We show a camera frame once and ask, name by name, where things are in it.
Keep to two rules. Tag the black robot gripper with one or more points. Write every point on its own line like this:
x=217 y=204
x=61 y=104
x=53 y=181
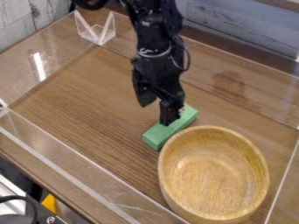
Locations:
x=156 y=81

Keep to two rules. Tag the green rectangular block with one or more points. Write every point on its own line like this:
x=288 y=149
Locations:
x=157 y=134

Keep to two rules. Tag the brown wooden bowl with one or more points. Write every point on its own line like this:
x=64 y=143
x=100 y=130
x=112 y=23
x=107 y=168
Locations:
x=212 y=175

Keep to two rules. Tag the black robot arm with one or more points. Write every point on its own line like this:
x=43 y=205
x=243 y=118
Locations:
x=161 y=56

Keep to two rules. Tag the yellow sticker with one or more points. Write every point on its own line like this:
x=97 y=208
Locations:
x=49 y=203

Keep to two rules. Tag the clear acrylic corner bracket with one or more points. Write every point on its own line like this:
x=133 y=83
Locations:
x=97 y=34

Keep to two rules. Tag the clear acrylic front wall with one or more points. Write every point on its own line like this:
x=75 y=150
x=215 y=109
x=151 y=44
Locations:
x=91 y=190

